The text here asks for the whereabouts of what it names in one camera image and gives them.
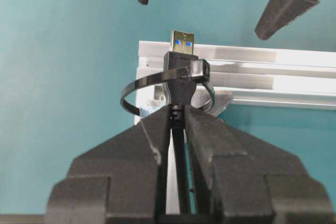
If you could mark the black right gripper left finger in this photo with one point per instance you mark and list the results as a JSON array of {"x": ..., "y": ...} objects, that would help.
[{"x": 121, "y": 180}]

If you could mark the black zip tie loop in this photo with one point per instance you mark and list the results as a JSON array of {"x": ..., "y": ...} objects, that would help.
[{"x": 179, "y": 85}]

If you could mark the aluminium extrusion frame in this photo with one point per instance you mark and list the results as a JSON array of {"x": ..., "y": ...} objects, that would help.
[{"x": 285, "y": 97}]

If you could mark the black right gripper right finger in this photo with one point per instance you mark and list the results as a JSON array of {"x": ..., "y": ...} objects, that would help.
[{"x": 239, "y": 178}]

